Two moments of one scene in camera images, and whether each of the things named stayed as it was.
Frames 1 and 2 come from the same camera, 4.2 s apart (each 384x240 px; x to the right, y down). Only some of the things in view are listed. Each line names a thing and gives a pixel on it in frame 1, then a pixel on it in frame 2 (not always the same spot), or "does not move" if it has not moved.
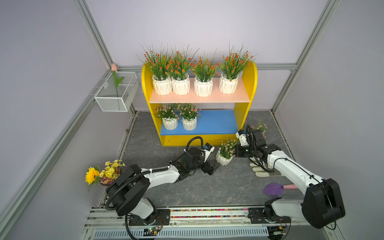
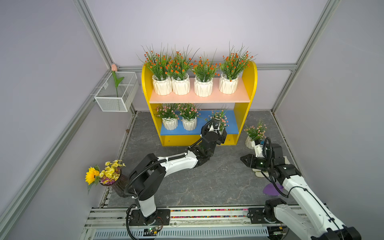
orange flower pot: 231,67 does not move
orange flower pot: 159,66 does not move
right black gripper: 237,147 -> 250,160
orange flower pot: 204,70 does not move
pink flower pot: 167,112 does not move
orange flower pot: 179,65 does not move
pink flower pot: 188,113 does not move
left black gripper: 211,168 -> 222,138
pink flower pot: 226,151 -> 223,122
